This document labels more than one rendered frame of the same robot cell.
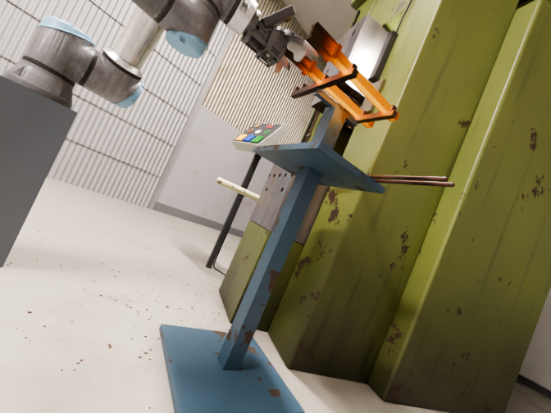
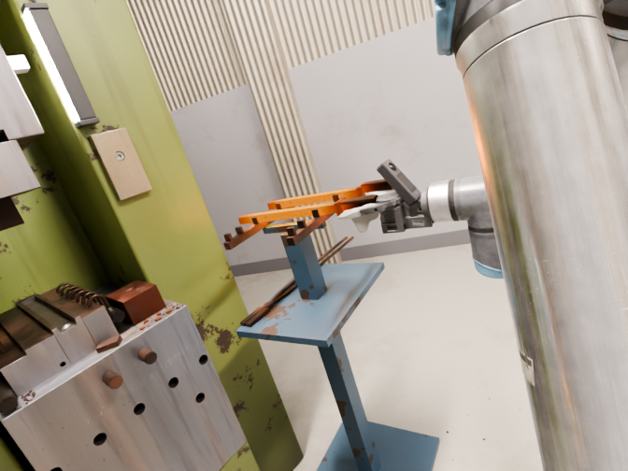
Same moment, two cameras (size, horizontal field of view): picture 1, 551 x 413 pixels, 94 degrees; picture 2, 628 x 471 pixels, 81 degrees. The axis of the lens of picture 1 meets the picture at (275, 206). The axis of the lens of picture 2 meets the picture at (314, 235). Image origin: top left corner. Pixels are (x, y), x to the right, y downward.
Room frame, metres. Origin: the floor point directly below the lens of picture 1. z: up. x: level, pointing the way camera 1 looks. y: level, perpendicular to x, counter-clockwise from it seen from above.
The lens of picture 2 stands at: (1.24, 0.88, 1.25)
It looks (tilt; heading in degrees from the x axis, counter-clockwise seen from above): 18 degrees down; 247
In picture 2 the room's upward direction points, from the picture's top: 17 degrees counter-clockwise
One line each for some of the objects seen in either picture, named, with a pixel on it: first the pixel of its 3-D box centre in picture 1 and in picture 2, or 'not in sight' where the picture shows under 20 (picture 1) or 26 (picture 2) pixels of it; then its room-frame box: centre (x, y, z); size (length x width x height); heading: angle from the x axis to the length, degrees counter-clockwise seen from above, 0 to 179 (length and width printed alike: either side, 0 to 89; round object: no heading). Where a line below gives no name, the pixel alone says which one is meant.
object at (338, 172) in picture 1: (311, 167); (315, 297); (0.89, -0.06, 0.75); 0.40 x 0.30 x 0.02; 31
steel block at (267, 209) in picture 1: (315, 206); (109, 395); (1.50, -0.21, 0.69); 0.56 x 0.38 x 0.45; 111
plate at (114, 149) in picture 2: (371, 97); (121, 164); (1.23, -0.22, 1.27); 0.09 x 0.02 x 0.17; 21
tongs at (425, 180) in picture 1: (357, 178); (306, 273); (0.84, -0.21, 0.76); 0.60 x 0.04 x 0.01; 26
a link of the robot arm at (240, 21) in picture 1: (243, 15); (441, 201); (0.67, 0.28, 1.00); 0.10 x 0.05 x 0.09; 32
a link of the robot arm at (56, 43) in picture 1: (64, 51); not in sight; (0.92, 0.93, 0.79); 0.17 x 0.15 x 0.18; 137
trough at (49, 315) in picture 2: not in sight; (44, 310); (1.53, -0.19, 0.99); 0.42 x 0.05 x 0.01; 111
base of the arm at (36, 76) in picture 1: (44, 83); not in sight; (0.92, 0.94, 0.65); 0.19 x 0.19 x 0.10
